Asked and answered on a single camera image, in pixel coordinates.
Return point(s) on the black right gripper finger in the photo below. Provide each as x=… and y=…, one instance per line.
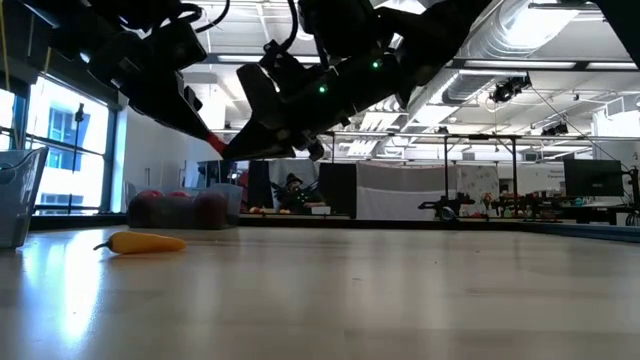
x=265, y=145

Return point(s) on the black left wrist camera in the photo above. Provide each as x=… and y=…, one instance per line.
x=180, y=47

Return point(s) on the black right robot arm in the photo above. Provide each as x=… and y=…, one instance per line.
x=425, y=30

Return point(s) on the black gantry frame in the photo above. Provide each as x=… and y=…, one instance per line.
x=475, y=136

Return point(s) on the black aluminium table frame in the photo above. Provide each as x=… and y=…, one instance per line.
x=80, y=221

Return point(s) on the black ceiling spotlight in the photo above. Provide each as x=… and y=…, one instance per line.
x=555, y=129

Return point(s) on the translucent grey plastic bin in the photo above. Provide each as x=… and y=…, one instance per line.
x=230, y=205
x=25, y=200

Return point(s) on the white cloth screen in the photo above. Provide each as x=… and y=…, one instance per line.
x=395, y=192

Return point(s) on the black ceiling-mounted camera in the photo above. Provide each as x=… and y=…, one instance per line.
x=510, y=87

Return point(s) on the black upright panel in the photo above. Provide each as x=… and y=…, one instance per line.
x=337, y=189

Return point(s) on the small black robot rig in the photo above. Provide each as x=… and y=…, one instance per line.
x=445, y=204

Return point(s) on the small orange pepper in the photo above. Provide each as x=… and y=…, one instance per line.
x=145, y=243

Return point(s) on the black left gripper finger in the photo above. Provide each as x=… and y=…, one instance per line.
x=175, y=110

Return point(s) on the black light stand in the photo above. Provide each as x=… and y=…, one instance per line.
x=78, y=115

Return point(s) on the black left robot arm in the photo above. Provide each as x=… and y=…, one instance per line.
x=75, y=25

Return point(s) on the person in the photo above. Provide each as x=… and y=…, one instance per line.
x=295, y=195

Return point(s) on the cluttered work desk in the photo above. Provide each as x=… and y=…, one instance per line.
x=600, y=214

